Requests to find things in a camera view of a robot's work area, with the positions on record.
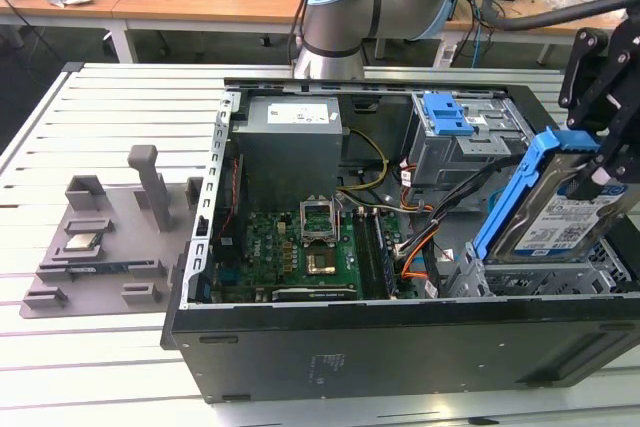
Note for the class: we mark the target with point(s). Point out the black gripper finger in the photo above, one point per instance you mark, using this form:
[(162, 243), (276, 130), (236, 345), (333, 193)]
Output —
[(575, 72), (622, 112)]

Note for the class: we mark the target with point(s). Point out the hard disk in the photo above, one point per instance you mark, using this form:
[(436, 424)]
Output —
[(550, 217)]

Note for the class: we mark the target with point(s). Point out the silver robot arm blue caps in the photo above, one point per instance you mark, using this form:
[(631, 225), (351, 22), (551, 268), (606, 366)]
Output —
[(350, 12)]

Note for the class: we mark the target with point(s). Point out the metal disk bay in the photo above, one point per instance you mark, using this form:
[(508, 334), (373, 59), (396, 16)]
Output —
[(530, 279)]

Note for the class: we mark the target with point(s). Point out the white power adapter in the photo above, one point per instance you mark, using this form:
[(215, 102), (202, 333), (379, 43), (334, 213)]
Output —
[(445, 56)]

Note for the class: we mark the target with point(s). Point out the blue plastic drive latch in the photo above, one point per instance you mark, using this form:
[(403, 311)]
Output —
[(446, 114)]

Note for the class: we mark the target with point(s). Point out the grey metal drive cage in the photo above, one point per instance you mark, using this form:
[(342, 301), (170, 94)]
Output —
[(450, 157)]

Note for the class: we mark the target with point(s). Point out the locking lever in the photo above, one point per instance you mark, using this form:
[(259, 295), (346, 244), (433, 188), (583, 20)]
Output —
[(340, 207)]

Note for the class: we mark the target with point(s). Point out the grey power supply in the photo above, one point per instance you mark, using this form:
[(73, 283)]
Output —
[(285, 157)]

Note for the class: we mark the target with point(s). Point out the CPU socket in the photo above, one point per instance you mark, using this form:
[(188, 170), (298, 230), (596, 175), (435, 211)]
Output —
[(320, 263)]

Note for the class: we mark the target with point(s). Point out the black PC case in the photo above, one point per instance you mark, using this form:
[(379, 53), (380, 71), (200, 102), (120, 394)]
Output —
[(380, 347)]

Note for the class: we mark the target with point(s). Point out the black graphics card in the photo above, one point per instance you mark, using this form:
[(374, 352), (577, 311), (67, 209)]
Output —
[(315, 294)]

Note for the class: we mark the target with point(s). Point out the green motherboard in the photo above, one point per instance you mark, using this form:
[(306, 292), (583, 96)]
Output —
[(270, 247)]

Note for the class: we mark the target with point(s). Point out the wooden desk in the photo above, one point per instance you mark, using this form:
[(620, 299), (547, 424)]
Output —
[(200, 7)]

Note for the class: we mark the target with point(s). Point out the grey parts rack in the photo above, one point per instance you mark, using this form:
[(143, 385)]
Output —
[(120, 247)]

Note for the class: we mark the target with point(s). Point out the silver CPU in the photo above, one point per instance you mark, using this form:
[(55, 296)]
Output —
[(84, 243)]

